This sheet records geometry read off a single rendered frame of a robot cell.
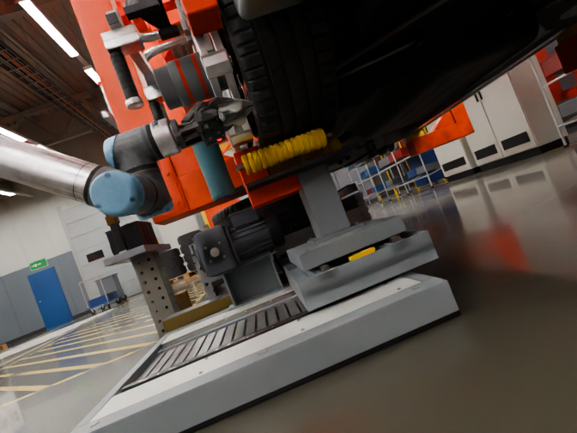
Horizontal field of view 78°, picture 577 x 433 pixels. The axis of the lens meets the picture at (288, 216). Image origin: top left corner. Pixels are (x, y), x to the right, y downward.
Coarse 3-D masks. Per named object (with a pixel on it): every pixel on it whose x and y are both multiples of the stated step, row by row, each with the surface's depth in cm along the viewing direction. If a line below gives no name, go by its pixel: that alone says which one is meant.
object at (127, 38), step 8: (104, 32) 92; (112, 32) 92; (120, 32) 93; (128, 32) 93; (136, 32) 93; (104, 40) 92; (112, 40) 92; (120, 40) 92; (128, 40) 93; (136, 40) 93; (112, 48) 92; (120, 48) 93; (128, 48) 95; (136, 48) 96; (144, 48) 97
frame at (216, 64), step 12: (216, 36) 87; (204, 48) 87; (216, 48) 87; (204, 60) 86; (216, 60) 87; (228, 60) 87; (216, 72) 88; (228, 72) 89; (216, 84) 90; (228, 84) 91; (216, 96) 92; (228, 132) 99; (240, 132) 100; (240, 144) 104; (252, 144) 110
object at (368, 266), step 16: (384, 240) 98; (400, 240) 91; (416, 240) 90; (352, 256) 89; (368, 256) 89; (384, 256) 89; (400, 256) 90; (416, 256) 90; (432, 256) 90; (288, 272) 113; (304, 272) 116; (320, 272) 90; (336, 272) 88; (352, 272) 88; (368, 272) 89; (384, 272) 89; (400, 272) 89; (304, 288) 87; (320, 288) 88; (336, 288) 88; (352, 288) 88; (304, 304) 92; (320, 304) 87
